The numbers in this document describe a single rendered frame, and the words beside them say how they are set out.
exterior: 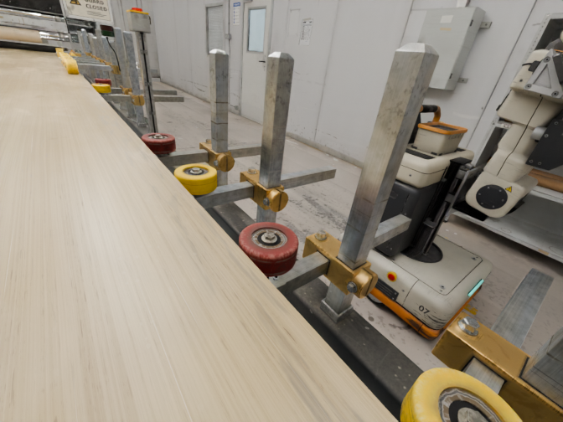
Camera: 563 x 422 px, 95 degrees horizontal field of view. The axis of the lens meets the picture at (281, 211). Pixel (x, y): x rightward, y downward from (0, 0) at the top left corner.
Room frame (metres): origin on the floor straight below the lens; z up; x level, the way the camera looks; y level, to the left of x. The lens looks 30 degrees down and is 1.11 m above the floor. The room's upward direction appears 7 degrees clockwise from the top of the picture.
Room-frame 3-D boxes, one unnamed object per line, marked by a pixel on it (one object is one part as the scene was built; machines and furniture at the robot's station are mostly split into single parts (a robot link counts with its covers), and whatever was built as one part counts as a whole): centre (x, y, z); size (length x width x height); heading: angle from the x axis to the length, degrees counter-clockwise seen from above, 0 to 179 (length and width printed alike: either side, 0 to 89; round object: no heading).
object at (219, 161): (0.74, 0.22, 0.84); 0.14 x 0.06 x 0.05; 41
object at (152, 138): (0.65, 0.34, 0.85); 0.08 x 0.08 x 0.11
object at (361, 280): (0.37, -0.11, 0.81); 0.14 x 0.06 x 0.05; 41
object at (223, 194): (0.60, 0.03, 0.84); 0.43 x 0.03 x 0.04; 131
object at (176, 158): (0.79, 0.19, 0.84); 0.43 x 0.03 x 0.04; 131
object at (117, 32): (1.67, 1.02, 0.93); 0.04 x 0.04 x 0.48; 41
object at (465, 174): (1.14, -0.95, 0.68); 0.28 x 0.27 x 0.25; 131
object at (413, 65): (0.35, -0.13, 0.90); 0.04 x 0.04 x 0.48; 41
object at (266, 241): (0.28, 0.01, 0.85); 0.08 x 0.08 x 0.11
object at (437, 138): (1.32, -0.72, 0.87); 0.23 x 0.15 x 0.11; 131
